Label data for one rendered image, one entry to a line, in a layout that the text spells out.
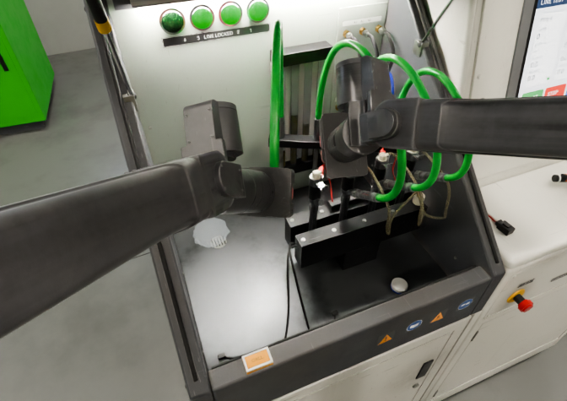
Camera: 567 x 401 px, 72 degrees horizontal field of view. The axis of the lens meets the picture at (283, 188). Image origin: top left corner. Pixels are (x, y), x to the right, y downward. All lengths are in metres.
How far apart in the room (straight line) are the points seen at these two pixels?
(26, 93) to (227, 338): 2.68
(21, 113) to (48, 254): 3.20
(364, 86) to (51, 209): 0.40
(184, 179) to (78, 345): 1.76
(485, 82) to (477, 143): 0.58
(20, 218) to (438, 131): 0.37
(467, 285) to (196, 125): 0.69
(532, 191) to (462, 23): 0.48
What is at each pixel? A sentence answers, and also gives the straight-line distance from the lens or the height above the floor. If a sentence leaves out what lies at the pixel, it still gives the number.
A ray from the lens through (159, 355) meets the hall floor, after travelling 1.90.
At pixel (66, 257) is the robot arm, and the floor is 1.50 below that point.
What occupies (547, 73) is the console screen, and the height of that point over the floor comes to 1.24.
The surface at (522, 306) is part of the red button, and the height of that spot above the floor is 0.81.
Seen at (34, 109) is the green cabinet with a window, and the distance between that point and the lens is 3.38.
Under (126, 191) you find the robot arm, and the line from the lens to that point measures 0.27.
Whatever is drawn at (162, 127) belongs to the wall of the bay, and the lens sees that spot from 0.98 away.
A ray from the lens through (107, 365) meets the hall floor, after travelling 1.95.
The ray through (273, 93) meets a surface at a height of 1.39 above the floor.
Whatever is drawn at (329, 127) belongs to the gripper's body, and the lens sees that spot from 0.62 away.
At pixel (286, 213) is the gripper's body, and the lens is 0.51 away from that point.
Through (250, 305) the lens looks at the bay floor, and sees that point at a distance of 0.97.
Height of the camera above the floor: 1.66
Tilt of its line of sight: 42 degrees down
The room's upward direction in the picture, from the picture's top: straight up
